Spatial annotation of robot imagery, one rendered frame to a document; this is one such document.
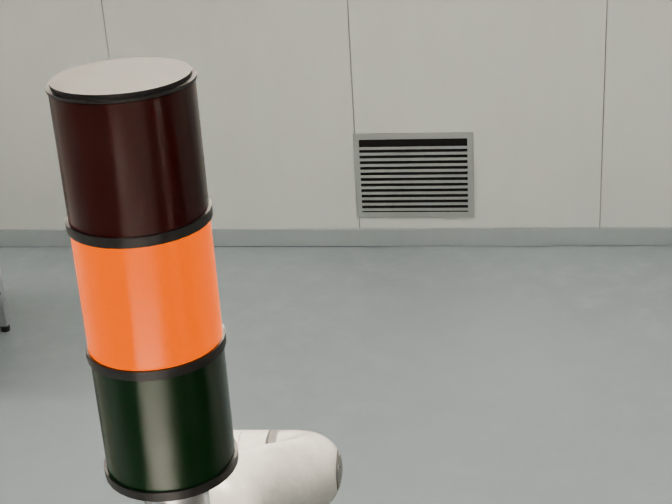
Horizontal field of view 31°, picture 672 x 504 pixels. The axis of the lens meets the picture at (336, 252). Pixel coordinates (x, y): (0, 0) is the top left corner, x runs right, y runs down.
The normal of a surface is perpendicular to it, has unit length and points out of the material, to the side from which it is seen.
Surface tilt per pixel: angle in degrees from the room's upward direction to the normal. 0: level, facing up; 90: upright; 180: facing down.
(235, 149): 90
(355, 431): 0
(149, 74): 0
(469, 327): 0
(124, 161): 90
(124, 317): 90
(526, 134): 90
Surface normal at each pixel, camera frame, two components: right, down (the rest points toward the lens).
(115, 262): -0.21, 0.40
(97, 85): -0.06, -0.92
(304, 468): 0.62, -0.24
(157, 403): 0.11, 0.39
